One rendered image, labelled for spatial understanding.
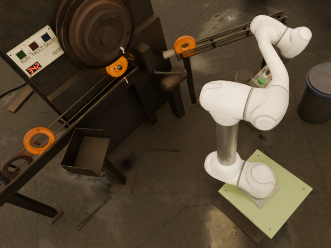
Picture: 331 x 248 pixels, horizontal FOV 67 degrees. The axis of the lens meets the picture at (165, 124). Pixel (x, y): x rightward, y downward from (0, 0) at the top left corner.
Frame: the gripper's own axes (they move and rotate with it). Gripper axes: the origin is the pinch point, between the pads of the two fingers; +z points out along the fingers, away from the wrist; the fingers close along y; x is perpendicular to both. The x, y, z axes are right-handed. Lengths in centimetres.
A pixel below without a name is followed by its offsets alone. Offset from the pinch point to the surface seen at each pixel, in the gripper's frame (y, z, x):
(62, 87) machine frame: 98, 12, -87
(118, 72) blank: 63, 18, -73
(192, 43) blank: 9, 16, -54
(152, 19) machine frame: 18, 12, -86
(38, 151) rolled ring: 137, 28, -70
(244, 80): 1.1, 21.2, -8.7
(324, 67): -49, 18, 25
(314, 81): -33.1, 17.7, 26.8
